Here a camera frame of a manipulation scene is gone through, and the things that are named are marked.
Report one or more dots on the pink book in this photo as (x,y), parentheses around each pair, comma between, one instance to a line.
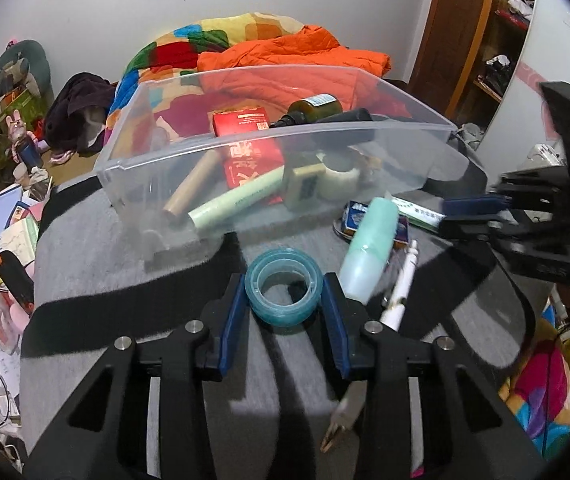
(32,210)

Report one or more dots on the wooden door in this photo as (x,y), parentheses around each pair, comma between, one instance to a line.
(455,35)

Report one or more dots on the white tape roll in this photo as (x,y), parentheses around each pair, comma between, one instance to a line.
(342,177)

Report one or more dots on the blue tape roll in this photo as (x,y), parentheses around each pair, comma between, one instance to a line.
(260,305)

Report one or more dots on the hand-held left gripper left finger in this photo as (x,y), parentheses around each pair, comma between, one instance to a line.
(232,325)

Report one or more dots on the wooden tag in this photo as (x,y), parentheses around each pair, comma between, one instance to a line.
(347,410)

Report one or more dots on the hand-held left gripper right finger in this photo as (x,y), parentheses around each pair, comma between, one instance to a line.
(336,325)

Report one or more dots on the red foil packet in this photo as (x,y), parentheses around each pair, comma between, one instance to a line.
(252,165)

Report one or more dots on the dark clothing pile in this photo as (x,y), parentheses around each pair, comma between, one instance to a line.
(77,105)

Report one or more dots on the white ointment tube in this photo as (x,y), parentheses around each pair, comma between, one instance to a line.
(417,212)

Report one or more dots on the dark green glass bottle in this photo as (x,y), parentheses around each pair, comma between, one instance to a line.
(315,109)

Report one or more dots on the orange quilted jacket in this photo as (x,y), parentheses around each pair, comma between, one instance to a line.
(290,55)

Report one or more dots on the green neck pillow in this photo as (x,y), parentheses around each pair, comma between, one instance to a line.
(32,57)

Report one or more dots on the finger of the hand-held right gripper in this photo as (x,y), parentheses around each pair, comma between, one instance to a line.
(470,229)
(475,205)

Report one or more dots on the beige cosmetic stick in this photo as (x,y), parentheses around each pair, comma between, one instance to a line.
(192,185)

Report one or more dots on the white shoes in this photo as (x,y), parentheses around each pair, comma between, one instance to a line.
(467,136)

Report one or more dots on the pink bunny figure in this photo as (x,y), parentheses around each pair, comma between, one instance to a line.
(16,132)

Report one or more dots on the dark blue bottle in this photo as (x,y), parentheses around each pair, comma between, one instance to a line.
(30,154)

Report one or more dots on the white suitcase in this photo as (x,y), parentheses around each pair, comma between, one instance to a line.
(545,154)

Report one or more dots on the small blue box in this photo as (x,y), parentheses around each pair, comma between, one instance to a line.
(357,215)

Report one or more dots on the clear plastic bin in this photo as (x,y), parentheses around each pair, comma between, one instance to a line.
(175,125)

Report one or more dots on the wooden shelf unit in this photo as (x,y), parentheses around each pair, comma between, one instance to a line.
(507,35)

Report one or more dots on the mint green bottle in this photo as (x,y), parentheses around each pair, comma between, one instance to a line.
(370,250)

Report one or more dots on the light green tube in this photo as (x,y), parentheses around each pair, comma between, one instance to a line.
(235,195)

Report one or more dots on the pale green book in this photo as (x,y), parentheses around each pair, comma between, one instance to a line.
(20,240)

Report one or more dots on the colourful patchwork quilt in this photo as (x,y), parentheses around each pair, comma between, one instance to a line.
(175,50)

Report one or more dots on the white wardrobe sliding door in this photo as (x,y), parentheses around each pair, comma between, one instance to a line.
(555,45)

